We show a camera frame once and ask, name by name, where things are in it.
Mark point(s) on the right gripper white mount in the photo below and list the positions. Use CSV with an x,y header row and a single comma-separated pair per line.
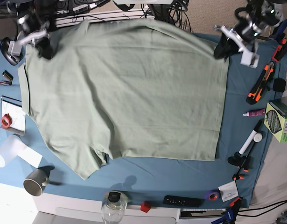
x,y
35,32

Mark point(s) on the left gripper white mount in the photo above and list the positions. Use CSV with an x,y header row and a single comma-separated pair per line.
x,y
239,39

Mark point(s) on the light green T-shirt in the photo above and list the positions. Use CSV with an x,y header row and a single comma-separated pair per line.
x,y
138,88

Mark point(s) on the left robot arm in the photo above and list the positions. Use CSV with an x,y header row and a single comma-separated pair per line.
x,y
253,20

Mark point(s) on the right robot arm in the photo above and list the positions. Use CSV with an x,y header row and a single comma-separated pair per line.
x,y
45,9

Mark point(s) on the black computer mouse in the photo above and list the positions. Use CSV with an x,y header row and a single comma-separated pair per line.
x,y
12,56

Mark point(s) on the small black battery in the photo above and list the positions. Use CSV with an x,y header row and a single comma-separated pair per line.
x,y
7,76

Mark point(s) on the orange black utility knife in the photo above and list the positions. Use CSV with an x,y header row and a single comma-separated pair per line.
x,y
260,86

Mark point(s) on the orange black clamp upper right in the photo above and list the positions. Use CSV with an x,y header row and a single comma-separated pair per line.
x,y
280,51

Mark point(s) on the orange black clamp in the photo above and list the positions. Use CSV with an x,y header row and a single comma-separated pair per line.
x,y
280,51
241,162

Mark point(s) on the blue table cloth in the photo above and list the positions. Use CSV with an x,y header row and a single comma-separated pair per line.
x,y
150,179

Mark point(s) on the black square pad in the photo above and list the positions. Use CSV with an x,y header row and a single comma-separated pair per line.
x,y
279,85

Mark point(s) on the white notepad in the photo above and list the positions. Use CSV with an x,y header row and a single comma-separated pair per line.
x,y
14,108

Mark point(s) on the purple glue tube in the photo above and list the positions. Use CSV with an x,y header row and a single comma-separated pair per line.
x,y
253,113

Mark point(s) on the red tape roll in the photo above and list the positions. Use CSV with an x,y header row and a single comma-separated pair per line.
x,y
6,121

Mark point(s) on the white black marker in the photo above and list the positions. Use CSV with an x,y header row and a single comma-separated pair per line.
x,y
250,137

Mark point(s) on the green cardboard box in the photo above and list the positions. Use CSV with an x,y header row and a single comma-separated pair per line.
x,y
276,120

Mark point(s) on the white round cap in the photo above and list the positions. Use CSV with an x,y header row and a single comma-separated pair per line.
x,y
257,137

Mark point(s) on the orange black clamp lower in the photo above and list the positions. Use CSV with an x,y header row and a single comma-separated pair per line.
x,y
241,162

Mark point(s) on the grey ceramic mug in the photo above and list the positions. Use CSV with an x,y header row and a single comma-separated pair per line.
x,y
36,182

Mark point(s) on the white paper card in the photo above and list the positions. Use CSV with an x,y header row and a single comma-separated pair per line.
x,y
228,191

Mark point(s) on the purple tape roll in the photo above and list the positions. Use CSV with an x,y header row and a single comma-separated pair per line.
x,y
212,195

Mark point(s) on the orange clamp near card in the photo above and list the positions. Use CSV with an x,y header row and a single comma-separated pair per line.
x,y
236,202

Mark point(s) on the black remote control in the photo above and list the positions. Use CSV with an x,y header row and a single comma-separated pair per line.
x,y
182,201

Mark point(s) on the blue clamp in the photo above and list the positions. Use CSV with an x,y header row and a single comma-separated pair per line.
x,y
229,216

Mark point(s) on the clear glass jar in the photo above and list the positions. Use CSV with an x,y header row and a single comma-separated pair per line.
x,y
113,207

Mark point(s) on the red cube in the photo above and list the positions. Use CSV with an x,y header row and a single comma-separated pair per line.
x,y
145,207

